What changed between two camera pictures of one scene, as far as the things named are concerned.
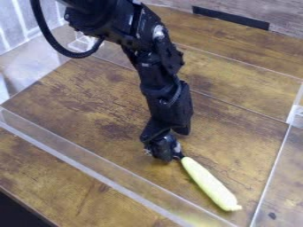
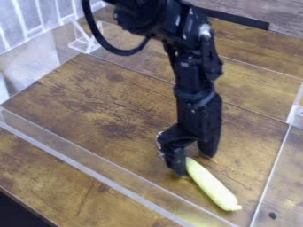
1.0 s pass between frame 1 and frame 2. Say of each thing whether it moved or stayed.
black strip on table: stayed
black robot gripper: moved
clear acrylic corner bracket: stayed
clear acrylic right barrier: stayed
